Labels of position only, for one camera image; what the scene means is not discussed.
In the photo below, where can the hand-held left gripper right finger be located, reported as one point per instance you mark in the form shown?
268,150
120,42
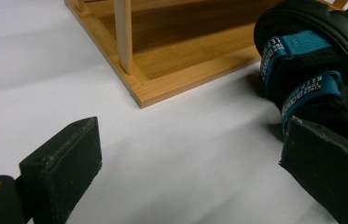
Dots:
330,168

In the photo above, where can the wooden shoe rack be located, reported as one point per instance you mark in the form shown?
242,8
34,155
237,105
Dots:
174,59

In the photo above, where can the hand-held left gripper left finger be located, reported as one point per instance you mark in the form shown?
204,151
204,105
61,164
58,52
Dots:
66,165

